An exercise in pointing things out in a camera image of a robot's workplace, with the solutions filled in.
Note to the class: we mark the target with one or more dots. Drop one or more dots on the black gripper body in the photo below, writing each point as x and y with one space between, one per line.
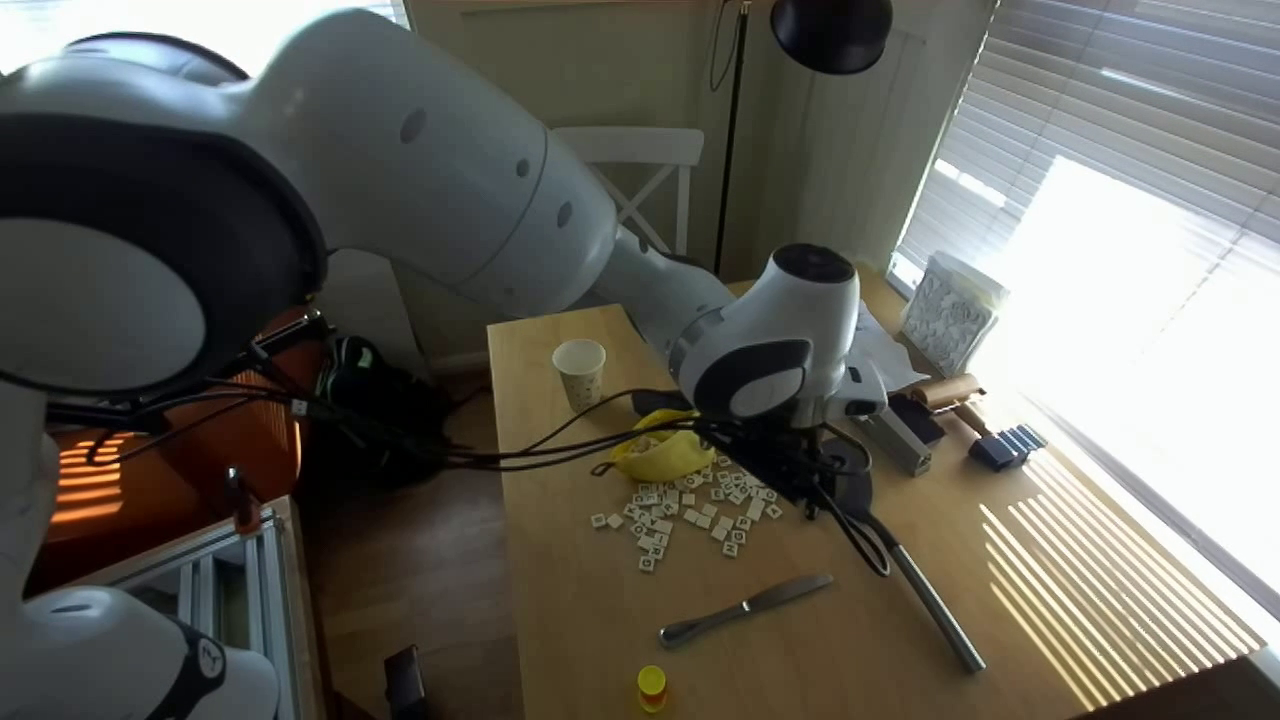
764 462

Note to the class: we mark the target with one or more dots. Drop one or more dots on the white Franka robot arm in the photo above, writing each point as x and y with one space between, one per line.
402 161

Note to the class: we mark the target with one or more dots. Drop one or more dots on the small white letter tile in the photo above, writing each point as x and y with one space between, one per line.
648 562
602 523

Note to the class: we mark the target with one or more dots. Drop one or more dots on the dark blue block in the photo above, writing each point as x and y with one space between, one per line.
1004 447

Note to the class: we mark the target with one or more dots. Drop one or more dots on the black bag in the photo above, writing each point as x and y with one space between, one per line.
383 413

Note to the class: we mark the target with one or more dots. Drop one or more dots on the grey stapler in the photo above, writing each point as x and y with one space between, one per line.
902 440

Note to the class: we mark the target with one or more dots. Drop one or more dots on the silver butter knife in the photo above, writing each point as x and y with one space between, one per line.
741 612

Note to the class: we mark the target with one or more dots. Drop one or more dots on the brown wooden object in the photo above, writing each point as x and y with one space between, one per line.
951 388

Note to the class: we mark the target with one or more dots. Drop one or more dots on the confetti print paper cup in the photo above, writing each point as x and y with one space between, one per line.
579 369

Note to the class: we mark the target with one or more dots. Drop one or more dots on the white patterned tissue box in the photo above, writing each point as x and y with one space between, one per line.
951 312

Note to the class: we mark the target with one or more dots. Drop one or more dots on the yellow bottle cap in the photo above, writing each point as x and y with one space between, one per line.
654 686

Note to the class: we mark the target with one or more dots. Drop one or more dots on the white wooden chair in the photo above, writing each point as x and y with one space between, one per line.
654 145

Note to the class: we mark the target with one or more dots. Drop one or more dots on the black lamp shade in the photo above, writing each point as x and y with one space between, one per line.
829 29

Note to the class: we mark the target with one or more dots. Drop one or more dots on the white window blinds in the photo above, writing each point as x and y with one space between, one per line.
1134 202

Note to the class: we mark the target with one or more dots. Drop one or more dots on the orange seat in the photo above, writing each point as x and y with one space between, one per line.
201 453

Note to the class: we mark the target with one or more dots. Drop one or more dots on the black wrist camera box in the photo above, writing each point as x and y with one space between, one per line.
845 474

